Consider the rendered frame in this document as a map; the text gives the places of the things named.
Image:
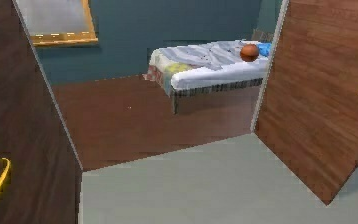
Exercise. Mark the dark brown wooden door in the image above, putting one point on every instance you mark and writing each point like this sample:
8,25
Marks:
23,126

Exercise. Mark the blue pillow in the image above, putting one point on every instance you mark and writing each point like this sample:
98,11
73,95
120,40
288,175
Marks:
264,49

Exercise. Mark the window with yellow wooden frame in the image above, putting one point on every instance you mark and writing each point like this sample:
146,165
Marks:
58,20

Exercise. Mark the orange basketball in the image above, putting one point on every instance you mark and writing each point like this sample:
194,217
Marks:
249,52

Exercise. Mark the reddish brown wooden door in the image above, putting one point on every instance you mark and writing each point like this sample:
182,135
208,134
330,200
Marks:
317,100

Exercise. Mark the bed with white bedding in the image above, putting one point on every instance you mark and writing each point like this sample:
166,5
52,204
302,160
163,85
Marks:
207,71

